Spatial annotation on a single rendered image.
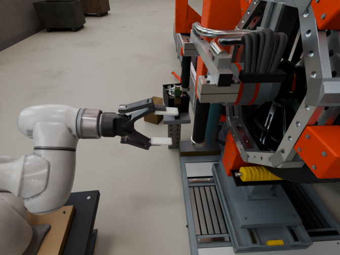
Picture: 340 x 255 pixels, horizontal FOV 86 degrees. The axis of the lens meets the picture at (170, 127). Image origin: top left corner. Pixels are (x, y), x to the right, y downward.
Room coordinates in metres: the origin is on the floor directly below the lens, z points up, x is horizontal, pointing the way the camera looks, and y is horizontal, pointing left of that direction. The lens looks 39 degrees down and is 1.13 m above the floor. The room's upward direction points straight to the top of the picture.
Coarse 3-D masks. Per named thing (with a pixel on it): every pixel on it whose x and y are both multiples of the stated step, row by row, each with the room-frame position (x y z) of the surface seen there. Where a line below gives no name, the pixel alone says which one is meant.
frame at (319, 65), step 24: (264, 0) 0.65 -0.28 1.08; (288, 0) 0.53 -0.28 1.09; (312, 0) 0.45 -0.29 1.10; (240, 24) 0.79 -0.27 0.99; (312, 24) 0.42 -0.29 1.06; (240, 48) 0.84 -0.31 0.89; (312, 48) 0.39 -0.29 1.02; (336, 48) 0.38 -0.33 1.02; (312, 72) 0.36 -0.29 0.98; (336, 72) 0.35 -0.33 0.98; (312, 96) 0.33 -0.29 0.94; (336, 96) 0.31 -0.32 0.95; (240, 120) 0.68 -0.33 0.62; (312, 120) 0.31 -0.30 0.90; (240, 144) 0.53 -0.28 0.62; (288, 144) 0.33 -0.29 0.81
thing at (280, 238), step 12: (216, 168) 0.78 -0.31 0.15; (216, 180) 0.69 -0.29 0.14; (228, 204) 0.53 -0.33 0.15; (228, 216) 0.45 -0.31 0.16; (228, 228) 0.42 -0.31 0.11; (252, 228) 0.39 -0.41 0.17; (264, 228) 0.40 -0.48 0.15; (276, 228) 0.40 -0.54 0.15; (288, 228) 0.39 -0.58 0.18; (300, 228) 0.40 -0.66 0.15; (240, 240) 0.34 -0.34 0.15; (252, 240) 0.33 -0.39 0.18; (264, 240) 0.34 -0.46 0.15; (276, 240) 0.33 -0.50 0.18; (288, 240) 0.34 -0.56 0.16; (300, 240) 0.34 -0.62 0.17; (240, 252) 0.31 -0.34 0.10
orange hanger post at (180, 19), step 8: (176, 0) 2.91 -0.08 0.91; (184, 0) 2.91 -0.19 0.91; (176, 8) 2.91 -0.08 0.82; (184, 8) 2.91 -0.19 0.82; (176, 16) 2.91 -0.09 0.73; (184, 16) 2.91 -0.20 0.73; (176, 24) 2.90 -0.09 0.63; (184, 24) 2.91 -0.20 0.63; (176, 32) 2.91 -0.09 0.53; (184, 32) 2.91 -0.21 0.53
